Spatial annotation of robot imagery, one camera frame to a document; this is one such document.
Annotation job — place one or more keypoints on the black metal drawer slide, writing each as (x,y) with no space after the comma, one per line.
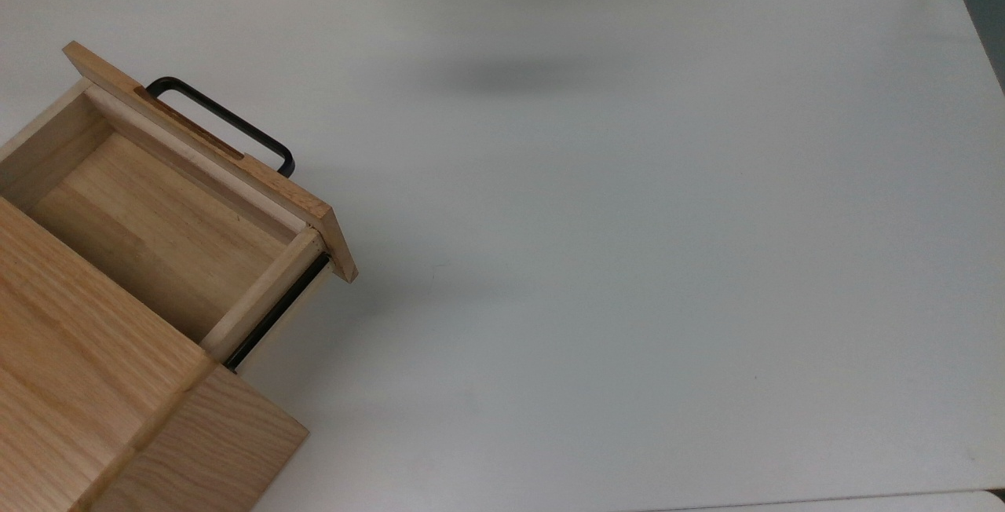
(275,314)

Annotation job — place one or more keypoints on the wooden drawer cabinet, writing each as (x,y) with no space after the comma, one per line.
(78,378)

